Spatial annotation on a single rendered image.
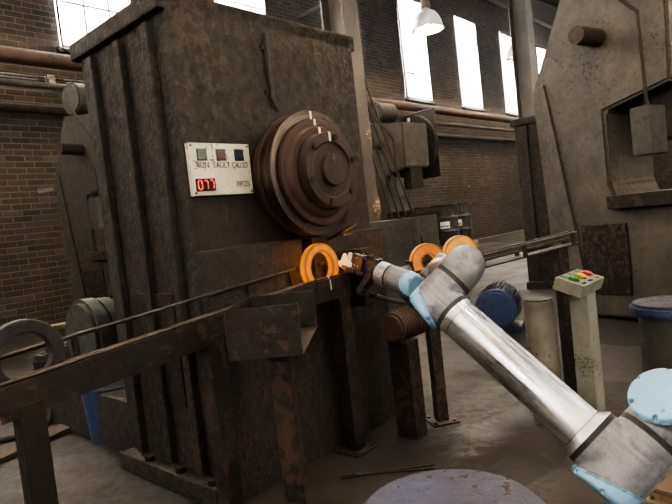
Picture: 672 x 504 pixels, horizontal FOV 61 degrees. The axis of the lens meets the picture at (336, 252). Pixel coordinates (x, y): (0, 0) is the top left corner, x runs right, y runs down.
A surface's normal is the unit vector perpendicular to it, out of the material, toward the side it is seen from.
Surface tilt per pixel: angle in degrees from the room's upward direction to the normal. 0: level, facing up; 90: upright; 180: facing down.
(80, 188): 90
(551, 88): 90
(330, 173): 90
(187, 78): 90
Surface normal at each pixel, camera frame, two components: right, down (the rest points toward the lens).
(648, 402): -0.57, -0.69
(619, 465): -0.39, -0.36
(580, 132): -0.83, 0.12
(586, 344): -0.67, 0.11
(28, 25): 0.73, -0.05
